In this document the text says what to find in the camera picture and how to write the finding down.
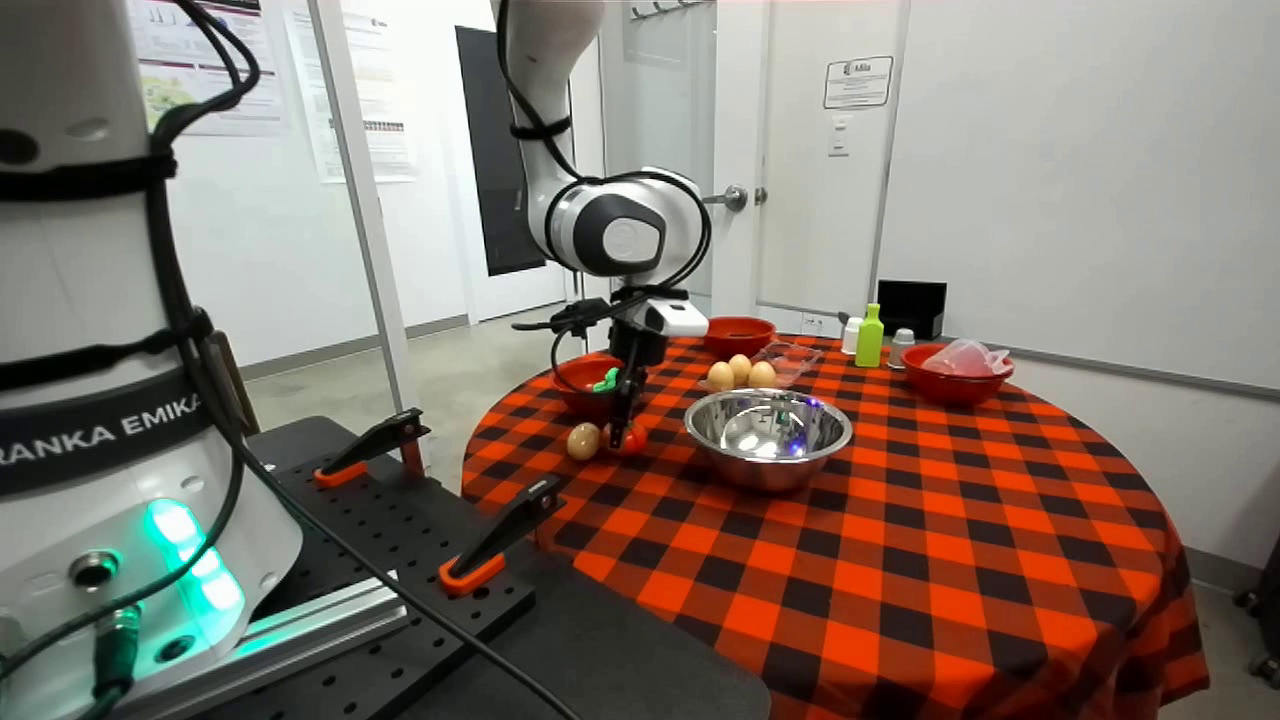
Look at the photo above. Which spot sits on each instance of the steel mixing bowl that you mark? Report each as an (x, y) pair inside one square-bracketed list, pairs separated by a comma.
[(767, 437)]

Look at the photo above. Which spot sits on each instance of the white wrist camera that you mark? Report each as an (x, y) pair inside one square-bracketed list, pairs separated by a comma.
[(666, 319)]

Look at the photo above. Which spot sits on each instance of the silver door handle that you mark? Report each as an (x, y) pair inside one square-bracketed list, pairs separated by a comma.
[(737, 196)]

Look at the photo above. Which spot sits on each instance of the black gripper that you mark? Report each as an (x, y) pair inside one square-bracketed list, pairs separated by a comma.
[(632, 340)]

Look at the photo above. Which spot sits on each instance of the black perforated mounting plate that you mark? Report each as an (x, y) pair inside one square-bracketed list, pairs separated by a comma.
[(393, 534)]

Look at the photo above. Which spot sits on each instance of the clear plastic egg carton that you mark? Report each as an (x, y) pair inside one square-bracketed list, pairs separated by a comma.
[(776, 364)]

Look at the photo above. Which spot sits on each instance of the red tomato plush toy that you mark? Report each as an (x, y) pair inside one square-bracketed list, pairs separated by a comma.
[(630, 440)]

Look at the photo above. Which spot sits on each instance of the orange black checkered tablecloth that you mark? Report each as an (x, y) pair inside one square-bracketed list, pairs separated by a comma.
[(946, 564)]

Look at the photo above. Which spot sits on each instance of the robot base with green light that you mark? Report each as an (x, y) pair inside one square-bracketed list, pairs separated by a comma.
[(138, 542)]

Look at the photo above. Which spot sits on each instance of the black orange clamp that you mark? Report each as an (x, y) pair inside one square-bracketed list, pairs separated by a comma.
[(396, 432), (486, 558)]

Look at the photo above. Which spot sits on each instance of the green bottle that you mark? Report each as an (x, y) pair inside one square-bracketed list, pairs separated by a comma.
[(869, 339)]

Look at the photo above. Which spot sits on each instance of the loose beige egg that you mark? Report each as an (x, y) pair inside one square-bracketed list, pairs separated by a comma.
[(580, 440)]

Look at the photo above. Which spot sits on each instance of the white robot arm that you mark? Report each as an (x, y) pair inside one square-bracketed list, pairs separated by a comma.
[(591, 209)]

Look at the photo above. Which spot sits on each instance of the red bowl with dark contents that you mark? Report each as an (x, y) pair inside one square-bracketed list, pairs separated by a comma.
[(737, 335)]

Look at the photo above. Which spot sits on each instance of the white door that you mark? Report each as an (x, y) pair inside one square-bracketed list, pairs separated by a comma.
[(819, 237)]

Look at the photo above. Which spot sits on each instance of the red bowl holding tomato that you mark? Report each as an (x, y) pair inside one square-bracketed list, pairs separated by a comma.
[(591, 387)]

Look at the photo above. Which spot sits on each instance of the black wall file holder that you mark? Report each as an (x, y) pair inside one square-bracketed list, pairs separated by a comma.
[(913, 307)]

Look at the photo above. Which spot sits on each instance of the red bowl with plastic cup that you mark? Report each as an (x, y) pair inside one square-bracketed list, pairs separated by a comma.
[(948, 391)]

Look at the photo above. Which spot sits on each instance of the wall notice sign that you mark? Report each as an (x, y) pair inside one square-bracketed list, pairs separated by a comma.
[(852, 85)]

